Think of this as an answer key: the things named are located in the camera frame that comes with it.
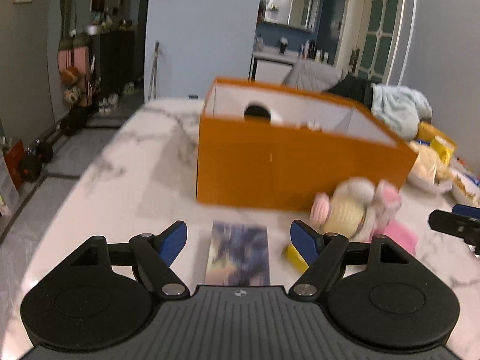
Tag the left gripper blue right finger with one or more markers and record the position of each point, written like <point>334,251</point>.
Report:
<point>308,242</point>

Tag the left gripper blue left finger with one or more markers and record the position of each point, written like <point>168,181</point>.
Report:
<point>171,242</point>

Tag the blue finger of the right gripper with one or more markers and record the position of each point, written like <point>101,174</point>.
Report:
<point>466,210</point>

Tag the yellow tape measure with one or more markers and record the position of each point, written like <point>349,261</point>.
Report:
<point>294,258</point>

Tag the crochet bunny doll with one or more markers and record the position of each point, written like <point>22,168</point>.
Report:
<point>357,209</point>

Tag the pink wallet case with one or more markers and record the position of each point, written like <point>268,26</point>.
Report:
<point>400,235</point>

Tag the white panda plush toy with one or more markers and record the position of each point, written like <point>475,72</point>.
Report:
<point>261,112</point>

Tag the white bowl with fries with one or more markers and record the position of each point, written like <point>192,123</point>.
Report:
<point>464,190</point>

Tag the white bowl with buns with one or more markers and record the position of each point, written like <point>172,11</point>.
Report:
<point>428,173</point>

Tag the yellow mug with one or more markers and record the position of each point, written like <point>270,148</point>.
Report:
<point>444,148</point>

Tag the yellow bowl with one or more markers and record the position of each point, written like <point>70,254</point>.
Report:
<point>427,132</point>

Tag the orange storage box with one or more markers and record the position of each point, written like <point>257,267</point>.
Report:
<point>324,139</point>

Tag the light blue fleece blanket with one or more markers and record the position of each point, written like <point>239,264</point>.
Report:
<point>400,108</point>

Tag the broom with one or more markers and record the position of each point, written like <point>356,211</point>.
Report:
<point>153,80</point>

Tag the black dumbbell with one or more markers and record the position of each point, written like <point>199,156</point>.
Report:
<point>30,167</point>

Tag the black jacket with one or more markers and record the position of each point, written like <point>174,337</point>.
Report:
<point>355,88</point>

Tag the grey puffer jacket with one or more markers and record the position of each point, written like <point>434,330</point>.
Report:
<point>308,75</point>

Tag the white vanity cabinet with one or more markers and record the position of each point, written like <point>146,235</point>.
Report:
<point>271,67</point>

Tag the dark hallway cabinet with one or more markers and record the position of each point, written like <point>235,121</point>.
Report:
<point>116,60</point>

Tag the glass panel door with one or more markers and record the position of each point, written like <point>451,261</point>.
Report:
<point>377,41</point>

